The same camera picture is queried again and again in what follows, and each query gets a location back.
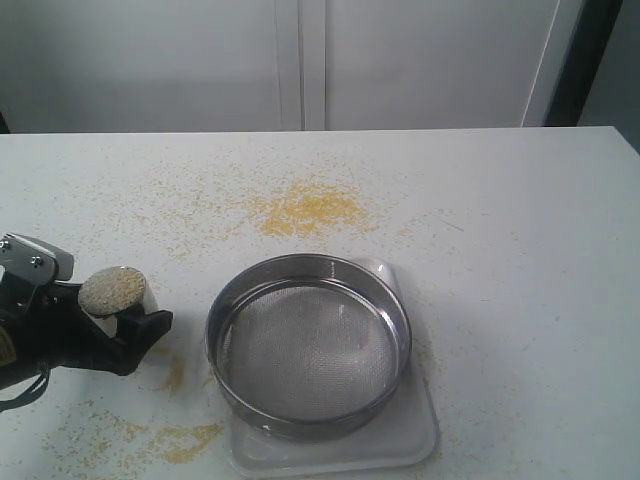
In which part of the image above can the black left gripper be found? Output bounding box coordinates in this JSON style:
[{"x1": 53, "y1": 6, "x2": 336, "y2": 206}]
[{"x1": 1, "y1": 282, "x2": 174, "y2": 388}]

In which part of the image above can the rice and millet mixture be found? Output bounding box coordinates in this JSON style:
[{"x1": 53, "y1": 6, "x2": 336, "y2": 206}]
[{"x1": 78, "y1": 266, "x2": 147, "y2": 317}]

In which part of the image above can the round steel mesh sieve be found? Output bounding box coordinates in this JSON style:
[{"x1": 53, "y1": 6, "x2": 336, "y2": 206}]
[{"x1": 205, "y1": 253, "x2": 412, "y2": 441}]

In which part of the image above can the small steel cup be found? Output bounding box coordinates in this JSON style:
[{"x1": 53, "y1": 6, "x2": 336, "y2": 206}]
[{"x1": 78, "y1": 266, "x2": 158, "y2": 338}]

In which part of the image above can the yellow millet pile on table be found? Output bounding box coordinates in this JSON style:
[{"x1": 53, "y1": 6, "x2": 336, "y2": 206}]
[{"x1": 249, "y1": 181, "x2": 373, "y2": 238}]

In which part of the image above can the white plastic tray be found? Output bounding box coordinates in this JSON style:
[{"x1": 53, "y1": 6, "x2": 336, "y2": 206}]
[{"x1": 229, "y1": 258, "x2": 438, "y2": 479}]

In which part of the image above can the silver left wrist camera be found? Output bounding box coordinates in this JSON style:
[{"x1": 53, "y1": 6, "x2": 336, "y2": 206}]
[{"x1": 1, "y1": 233, "x2": 74, "y2": 314}]

